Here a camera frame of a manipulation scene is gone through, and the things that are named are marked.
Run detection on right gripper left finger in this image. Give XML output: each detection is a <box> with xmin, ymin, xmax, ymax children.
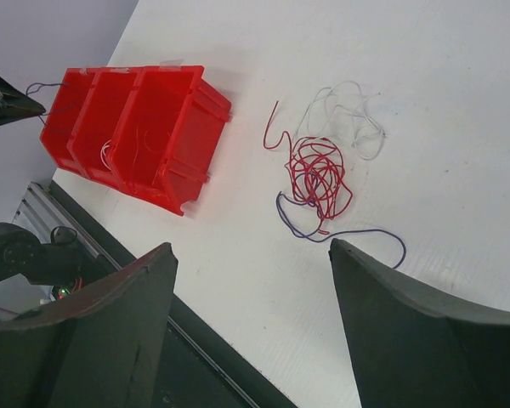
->
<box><xmin>0</xmin><ymin>243</ymin><xmax>178</xmax><ymax>407</ymax></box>

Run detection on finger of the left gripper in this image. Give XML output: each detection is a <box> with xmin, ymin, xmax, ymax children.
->
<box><xmin>0</xmin><ymin>77</ymin><xmax>46</xmax><ymax>127</ymax></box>

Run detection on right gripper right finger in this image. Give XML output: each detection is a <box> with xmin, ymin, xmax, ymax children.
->
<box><xmin>329</xmin><ymin>239</ymin><xmax>510</xmax><ymax>407</ymax></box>

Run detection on white wires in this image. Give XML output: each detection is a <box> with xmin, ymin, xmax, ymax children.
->
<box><xmin>99</xmin><ymin>142</ymin><xmax>114</xmax><ymax>171</ymax></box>

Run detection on cable bundle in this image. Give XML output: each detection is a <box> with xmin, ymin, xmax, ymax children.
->
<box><xmin>263</xmin><ymin>100</ymin><xmax>352</xmax><ymax>237</ymax></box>

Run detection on white wire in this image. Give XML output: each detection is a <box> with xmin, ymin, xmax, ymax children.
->
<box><xmin>295</xmin><ymin>80</ymin><xmax>387</xmax><ymax>162</ymax></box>

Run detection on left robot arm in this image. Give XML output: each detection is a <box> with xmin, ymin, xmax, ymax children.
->
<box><xmin>0</xmin><ymin>77</ymin><xmax>83</xmax><ymax>286</ymax></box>

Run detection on red plastic tray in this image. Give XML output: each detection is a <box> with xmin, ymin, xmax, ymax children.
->
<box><xmin>40</xmin><ymin>65</ymin><xmax>231</xmax><ymax>215</ymax></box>

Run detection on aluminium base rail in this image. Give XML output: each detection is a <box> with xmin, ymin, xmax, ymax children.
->
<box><xmin>12</xmin><ymin>183</ymin><xmax>57</xmax><ymax>235</ymax></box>

